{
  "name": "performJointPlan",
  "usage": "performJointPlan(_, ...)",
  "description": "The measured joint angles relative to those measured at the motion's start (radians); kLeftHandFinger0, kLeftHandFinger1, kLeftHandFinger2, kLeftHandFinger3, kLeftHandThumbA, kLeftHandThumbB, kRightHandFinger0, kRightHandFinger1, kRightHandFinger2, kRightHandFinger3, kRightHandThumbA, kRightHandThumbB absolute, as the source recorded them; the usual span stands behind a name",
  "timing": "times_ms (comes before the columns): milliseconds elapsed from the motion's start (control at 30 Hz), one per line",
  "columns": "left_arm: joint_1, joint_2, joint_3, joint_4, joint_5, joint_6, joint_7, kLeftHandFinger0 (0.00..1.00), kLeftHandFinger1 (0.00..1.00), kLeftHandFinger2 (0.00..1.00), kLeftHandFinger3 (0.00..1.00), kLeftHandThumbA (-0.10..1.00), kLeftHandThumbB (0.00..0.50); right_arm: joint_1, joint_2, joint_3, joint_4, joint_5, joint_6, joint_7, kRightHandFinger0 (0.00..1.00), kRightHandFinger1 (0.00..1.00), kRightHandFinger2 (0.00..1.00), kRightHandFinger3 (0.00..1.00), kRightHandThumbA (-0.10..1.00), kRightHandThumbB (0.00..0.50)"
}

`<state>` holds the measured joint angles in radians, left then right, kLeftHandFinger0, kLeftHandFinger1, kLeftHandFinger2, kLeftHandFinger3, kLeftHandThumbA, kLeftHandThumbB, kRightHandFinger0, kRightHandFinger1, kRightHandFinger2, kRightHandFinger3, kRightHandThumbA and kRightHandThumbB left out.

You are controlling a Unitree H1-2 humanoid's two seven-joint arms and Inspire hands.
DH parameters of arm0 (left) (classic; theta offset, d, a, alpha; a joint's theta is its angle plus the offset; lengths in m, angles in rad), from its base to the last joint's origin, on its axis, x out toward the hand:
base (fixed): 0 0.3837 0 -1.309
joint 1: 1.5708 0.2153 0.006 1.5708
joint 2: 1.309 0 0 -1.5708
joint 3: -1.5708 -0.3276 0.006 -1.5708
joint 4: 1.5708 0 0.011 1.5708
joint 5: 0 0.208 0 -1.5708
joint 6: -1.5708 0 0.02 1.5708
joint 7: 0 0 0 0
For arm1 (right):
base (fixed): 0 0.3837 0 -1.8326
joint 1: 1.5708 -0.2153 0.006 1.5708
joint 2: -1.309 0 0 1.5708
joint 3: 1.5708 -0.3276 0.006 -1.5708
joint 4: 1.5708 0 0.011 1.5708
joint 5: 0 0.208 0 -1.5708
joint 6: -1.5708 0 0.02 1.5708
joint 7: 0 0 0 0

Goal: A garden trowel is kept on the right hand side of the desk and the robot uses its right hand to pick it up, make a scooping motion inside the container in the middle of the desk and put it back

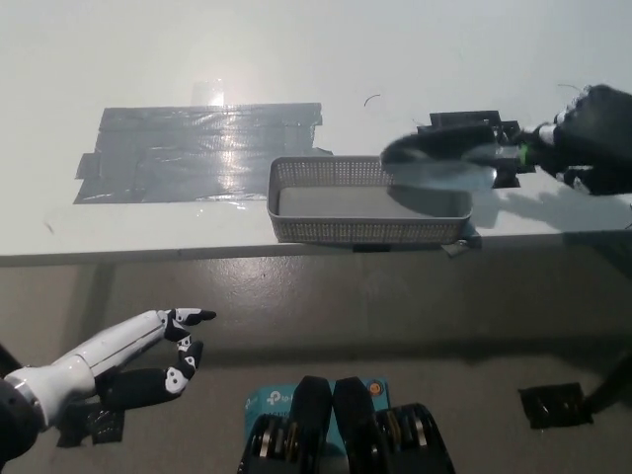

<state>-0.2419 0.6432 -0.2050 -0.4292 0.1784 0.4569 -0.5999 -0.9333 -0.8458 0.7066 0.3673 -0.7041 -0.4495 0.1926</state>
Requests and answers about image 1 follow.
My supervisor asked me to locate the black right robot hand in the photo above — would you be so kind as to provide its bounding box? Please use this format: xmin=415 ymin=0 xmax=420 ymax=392
xmin=535 ymin=84 xmax=632 ymax=197

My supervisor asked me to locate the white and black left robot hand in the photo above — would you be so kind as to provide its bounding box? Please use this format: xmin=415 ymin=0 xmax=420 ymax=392
xmin=3 ymin=306 xmax=217 ymax=431

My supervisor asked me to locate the garden trowel green black handle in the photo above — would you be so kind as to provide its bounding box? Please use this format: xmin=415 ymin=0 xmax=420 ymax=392
xmin=379 ymin=123 xmax=537 ymax=192

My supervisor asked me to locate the robot body left black block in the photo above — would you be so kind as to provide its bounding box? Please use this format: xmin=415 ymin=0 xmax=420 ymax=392
xmin=235 ymin=375 xmax=333 ymax=474

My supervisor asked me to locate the small black floor tape patch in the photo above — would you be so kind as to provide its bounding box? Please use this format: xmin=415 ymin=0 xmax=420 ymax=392
xmin=56 ymin=402 xmax=127 ymax=448

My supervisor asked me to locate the black slanted table leg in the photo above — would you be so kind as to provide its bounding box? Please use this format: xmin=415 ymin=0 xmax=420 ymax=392
xmin=590 ymin=355 xmax=632 ymax=414
xmin=0 ymin=340 xmax=24 ymax=376

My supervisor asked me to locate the black tape patch on table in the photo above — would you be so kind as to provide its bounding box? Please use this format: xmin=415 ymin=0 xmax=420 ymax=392
xmin=417 ymin=111 xmax=537 ymax=190

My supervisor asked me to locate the teal tp-link box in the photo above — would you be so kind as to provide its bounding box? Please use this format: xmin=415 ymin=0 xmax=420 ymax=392
xmin=244 ymin=378 xmax=391 ymax=448

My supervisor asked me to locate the small grey tape piece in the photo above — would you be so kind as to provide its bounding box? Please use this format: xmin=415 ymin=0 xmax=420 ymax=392
xmin=438 ymin=221 xmax=481 ymax=259

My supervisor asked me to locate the grey perforated plastic basket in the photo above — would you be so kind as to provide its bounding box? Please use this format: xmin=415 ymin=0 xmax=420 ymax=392
xmin=265 ymin=155 xmax=474 ymax=246

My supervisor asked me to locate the large black floor tape patch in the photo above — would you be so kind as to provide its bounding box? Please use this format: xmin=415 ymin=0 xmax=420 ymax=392
xmin=516 ymin=382 xmax=593 ymax=431

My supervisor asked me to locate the large grey duct tape patch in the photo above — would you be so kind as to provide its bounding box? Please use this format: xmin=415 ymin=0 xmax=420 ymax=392
xmin=72 ymin=102 xmax=333 ymax=206

